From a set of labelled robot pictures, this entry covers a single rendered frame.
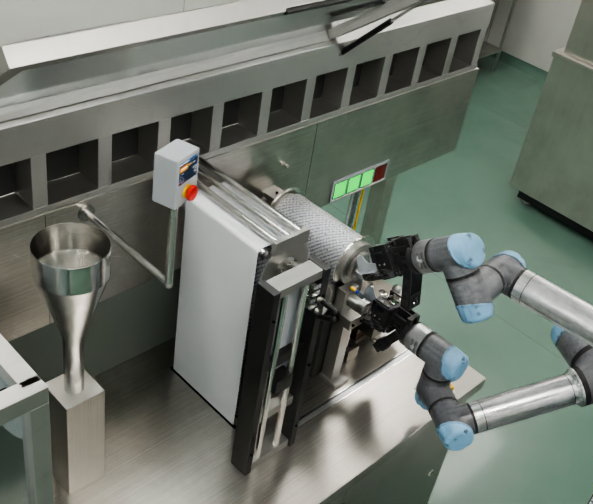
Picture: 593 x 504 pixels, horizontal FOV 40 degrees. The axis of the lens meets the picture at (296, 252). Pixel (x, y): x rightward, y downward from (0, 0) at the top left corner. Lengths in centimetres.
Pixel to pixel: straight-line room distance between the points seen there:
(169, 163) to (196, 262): 50
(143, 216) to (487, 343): 232
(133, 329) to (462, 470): 164
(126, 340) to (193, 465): 38
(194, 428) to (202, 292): 34
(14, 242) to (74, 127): 26
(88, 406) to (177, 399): 40
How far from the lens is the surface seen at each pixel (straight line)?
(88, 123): 171
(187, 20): 123
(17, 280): 182
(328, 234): 201
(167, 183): 145
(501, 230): 473
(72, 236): 159
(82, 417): 176
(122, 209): 187
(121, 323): 209
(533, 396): 204
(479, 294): 178
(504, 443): 350
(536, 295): 185
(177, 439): 202
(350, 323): 203
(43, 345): 198
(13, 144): 164
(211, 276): 186
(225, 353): 194
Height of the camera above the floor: 244
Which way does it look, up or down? 36 degrees down
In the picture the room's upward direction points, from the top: 10 degrees clockwise
